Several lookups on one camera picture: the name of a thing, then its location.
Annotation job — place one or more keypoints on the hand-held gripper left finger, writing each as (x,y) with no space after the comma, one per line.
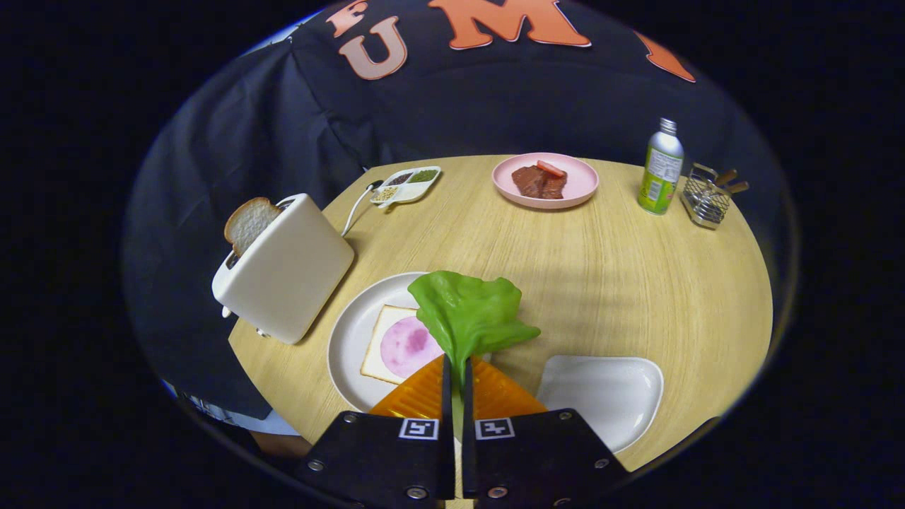
(382,452)

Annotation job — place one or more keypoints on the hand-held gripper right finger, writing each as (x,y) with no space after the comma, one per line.
(537,452)

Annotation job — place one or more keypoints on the green lettuce leaf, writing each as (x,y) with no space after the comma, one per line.
(466,311)

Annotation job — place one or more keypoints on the toasted bread slice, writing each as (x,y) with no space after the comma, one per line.
(249,223)

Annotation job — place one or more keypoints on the white rounded square dish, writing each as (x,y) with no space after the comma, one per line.
(601,396)

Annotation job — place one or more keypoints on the white bread slice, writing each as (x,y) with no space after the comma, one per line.
(375,353)

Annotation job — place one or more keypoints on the pink ham slice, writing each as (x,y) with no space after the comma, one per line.
(406,346)

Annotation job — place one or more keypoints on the white round plate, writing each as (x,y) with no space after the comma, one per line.
(350,339)

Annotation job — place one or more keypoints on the white toaster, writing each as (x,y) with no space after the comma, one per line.
(290,276)

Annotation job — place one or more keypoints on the brown meat piece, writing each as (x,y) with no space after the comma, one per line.
(537,185)

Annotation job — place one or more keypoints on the white divided spice tray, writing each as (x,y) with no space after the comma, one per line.
(406,186)

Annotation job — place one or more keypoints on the pink plate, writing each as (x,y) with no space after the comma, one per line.
(583,185)

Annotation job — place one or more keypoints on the red sausage slice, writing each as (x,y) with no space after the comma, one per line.
(550,168)

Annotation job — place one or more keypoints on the silver bottle with green label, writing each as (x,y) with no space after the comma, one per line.
(661,170)

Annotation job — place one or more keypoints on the black backdrop cloth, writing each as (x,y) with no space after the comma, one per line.
(247,141)

